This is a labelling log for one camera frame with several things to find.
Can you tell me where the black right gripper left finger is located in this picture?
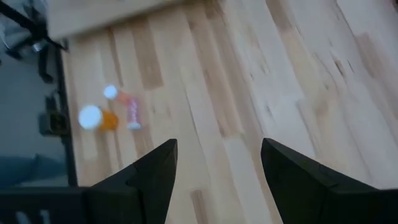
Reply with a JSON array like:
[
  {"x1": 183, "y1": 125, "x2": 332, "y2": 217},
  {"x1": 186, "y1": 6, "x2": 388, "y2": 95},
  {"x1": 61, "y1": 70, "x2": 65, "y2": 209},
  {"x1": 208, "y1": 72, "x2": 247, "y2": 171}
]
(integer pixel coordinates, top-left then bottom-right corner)
[{"x1": 83, "y1": 138, "x2": 178, "y2": 224}]

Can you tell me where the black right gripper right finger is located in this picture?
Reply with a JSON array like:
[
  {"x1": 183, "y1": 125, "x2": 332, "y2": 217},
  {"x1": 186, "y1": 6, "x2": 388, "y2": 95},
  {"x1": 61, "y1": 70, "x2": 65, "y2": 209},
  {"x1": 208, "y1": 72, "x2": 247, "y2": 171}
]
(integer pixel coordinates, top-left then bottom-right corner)
[{"x1": 260, "y1": 138, "x2": 379, "y2": 224}]

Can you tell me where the pink pill vial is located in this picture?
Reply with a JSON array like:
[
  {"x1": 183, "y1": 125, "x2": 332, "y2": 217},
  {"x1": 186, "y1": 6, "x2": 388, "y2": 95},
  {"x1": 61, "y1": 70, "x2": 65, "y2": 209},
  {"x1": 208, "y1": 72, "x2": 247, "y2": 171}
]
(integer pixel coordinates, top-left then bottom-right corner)
[
  {"x1": 126, "y1": 96, "x2": 143, "y2": 131},
  {"x1": 103, "y1": 85, "x2": 132, "y2": 106}
]

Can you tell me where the large white round lid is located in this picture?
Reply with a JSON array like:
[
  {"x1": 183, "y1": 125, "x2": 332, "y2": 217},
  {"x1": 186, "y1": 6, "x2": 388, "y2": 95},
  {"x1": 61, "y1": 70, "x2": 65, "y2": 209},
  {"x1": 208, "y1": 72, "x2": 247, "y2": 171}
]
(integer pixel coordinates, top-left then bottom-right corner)
[{"x1": 77, "y1": 105, "x2": 120, "y2": 132}]

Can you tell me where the light wooden tray board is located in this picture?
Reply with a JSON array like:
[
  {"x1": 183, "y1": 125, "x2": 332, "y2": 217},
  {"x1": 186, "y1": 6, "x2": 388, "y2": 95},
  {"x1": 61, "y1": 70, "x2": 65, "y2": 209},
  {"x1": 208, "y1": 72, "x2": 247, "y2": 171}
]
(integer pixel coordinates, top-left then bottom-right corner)
[{"x1": 46, "y1": 0, "x2": 187, "y2": 41}]

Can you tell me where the black metal table frame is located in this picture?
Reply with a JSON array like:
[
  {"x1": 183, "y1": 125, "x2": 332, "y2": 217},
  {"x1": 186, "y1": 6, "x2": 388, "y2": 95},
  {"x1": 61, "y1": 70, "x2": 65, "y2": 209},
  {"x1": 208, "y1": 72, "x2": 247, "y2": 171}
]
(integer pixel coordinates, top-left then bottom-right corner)
[{"x1": 0, "y1": 0, "x2": 78, "y2": 187}]

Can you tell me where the small black camera box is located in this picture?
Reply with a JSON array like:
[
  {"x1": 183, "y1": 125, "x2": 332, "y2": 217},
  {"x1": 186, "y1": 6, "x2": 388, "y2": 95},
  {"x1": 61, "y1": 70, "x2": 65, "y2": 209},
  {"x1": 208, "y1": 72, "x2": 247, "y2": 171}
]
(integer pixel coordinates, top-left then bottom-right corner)
[{"x1": 39, "y1": 95, "x2": 70, "y2": 137}]

